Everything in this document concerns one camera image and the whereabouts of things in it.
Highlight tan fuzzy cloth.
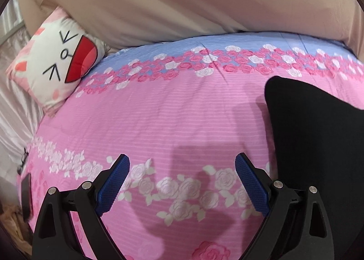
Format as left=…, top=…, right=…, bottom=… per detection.
left=0, top=203, right=33, bottom=253

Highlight pink rose print bedsheet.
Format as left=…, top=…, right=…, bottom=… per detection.
left=17, top=30, right=364, bottom=260

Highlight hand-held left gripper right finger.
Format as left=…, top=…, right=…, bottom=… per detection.
left=235, top=152, right=334, bottom=260

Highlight black pants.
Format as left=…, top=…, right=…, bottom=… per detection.
left=264, top=76, right=364, bottom=260

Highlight black phone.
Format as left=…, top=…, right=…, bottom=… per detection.
left=21, top=174, right=33, bottom=222

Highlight pink satin cloth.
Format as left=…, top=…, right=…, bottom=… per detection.
left=0, top=0, right=46, bottom=206

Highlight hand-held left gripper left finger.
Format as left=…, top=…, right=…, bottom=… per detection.
left=33, top=153, right=131, bottom=260

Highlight small black cable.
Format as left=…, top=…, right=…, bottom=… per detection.
left=16, top=148, right=30, bottom=176

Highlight cat face pillow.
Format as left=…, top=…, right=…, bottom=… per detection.
left=6, top=7, right=106, bottom=118

